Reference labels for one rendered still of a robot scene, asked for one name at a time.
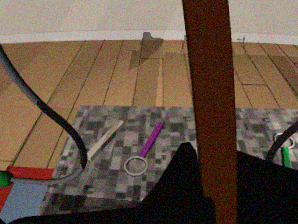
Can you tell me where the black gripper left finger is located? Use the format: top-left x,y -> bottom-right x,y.
8,143 -> 217,224

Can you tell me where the orange handle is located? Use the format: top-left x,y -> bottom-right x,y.
181,0 -> 238,224

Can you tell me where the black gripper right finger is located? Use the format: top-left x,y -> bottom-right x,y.
237,149 -> 298,224

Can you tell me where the grey ring with purple handle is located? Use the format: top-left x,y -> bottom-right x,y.
125,123 -> 162,176

